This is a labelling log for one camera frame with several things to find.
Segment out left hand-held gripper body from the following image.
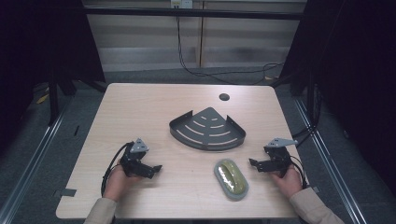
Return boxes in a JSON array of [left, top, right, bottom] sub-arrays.
[[119, 137, 156, 179]]

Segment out metal floor rail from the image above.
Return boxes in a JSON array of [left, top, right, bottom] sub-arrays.
[[293, 97, 370, 224], [0, 92, 75, 224]]

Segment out grey tape strip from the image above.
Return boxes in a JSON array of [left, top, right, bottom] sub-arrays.
[[60, 188, 78, 198]]

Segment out black metal stand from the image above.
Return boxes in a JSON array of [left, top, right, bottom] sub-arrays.
[[48, 70, 61, 127]]

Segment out person's left hand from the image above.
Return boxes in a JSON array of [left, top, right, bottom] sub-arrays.
[[103, 160, 145, 203]]

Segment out black metal corner shelf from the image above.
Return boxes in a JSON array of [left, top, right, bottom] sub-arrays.
[[168, 106, 248, 152]]

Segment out black curtain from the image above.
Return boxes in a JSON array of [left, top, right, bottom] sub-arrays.
[[278, 0, 396, 195], [0, 0, 107, 153]]

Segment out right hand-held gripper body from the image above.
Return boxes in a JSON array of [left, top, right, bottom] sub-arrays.
[[262, 137, 299, 179]]

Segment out white wall socket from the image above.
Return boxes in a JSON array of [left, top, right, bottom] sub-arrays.
[[170, 0, 194, 9]]

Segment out green soap bar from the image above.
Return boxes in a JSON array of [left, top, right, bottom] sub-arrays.
[[217, 161, 246, 194]]

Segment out black cable bundle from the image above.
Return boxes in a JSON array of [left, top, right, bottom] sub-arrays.
[[291, 83, 322, 140]]

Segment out black horizontal frame bar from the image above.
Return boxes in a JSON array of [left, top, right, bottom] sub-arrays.
[[83, 7, 308, 21]]

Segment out person's right hand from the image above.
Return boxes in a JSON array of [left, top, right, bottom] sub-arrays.
[[269, 163, 304, 200]]

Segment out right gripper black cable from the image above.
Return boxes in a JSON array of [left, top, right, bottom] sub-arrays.
[[289, 154, 310, 190]]

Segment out green packaged sponge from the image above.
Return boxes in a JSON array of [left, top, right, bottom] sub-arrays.
[[213, 158, 250, 203]]

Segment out yellow floor tape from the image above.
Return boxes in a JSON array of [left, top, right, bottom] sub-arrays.
[[35, 93, 50, 105]]

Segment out black floor cable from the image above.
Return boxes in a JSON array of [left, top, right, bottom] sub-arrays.
[[176, 16, 285, 86]]

